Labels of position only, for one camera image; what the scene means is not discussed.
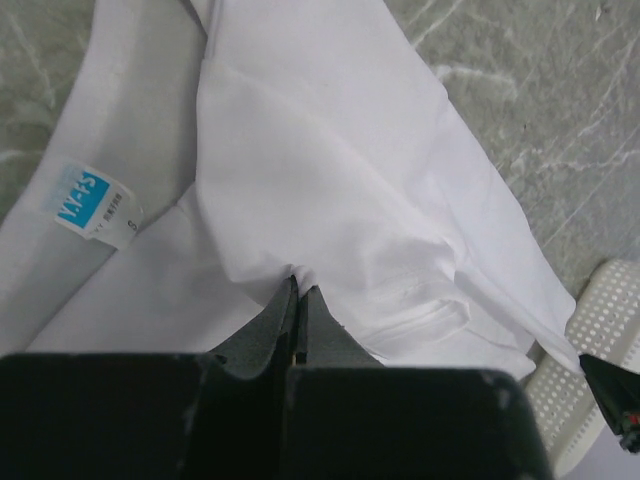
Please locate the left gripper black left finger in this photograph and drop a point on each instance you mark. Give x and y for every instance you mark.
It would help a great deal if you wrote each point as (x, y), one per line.
(151, 416)

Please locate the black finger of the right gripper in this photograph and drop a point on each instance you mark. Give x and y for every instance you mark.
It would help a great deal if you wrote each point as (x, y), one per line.
(616, 392)

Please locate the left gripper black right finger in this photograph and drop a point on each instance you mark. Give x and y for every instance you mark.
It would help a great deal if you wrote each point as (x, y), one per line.
(354, 419)

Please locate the white t shirt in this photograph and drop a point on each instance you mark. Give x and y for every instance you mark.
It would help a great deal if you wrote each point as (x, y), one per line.
(211, 149)

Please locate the white perforated plastic basket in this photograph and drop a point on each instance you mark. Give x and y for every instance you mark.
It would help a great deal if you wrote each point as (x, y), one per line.
(571, 409)

